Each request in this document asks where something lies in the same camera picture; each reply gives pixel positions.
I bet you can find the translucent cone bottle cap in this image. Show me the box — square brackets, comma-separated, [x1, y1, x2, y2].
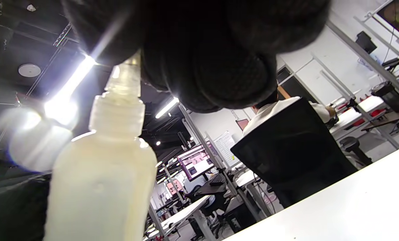
[104, 50, 142, 101]

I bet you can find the ceiling strip light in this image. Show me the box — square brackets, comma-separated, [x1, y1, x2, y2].
[44, 55, 96, 124]
[155, 97, 180, 119]

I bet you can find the round white ceiling detector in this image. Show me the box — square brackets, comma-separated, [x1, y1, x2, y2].
[18, 64, 41, 77]

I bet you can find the white office desk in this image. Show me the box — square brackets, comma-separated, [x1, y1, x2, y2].
[330, 95, 399, 141]
[159, 195, 216, 241]

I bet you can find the white board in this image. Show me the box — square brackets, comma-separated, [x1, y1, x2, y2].
[213, 131, 236, 168]

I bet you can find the black mesh office chair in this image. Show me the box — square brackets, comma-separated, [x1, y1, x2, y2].
[230, 97, 374, 209]

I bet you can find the aluminium frame pole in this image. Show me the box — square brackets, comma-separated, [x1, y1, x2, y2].
[179, 104, 263, 221]

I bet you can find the black computer tower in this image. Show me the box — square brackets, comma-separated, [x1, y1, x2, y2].
[224, 201, 257, 231]

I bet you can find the person's right hand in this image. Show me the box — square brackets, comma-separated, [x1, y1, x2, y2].
[61, 0, 332, 113]

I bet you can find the brown side table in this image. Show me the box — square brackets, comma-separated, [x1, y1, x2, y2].
[362, 109, 399, 132]

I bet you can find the black keyboard tray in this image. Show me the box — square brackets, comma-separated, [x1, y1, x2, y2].
[194, 174, 230, 198]

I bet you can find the person's left hand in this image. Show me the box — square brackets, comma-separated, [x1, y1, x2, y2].
[0, 174, 53, 241]

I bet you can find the translucent honey bottle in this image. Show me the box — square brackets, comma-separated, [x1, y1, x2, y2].
[44, 50, 158, 241]

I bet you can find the monitor with pink screen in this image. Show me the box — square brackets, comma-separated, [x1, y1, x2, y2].
[178, 144, 215, 182]

